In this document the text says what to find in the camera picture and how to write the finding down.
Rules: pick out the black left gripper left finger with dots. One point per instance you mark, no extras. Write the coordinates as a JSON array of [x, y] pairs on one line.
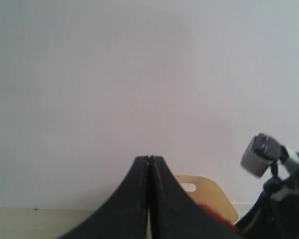
[[125, 214]]

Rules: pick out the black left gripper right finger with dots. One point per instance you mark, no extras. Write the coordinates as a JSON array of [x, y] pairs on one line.
[[173, 214]]

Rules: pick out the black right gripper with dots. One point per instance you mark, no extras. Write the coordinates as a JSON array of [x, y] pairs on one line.
[[275, 214]]

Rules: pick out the orange carrot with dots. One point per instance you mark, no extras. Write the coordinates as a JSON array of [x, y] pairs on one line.
[[216, 215]]

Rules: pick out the cream plastic tub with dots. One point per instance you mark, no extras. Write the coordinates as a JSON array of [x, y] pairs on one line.
[[207, 192]]

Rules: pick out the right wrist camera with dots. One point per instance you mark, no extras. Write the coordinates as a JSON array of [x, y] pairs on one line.
[[262, 152]]

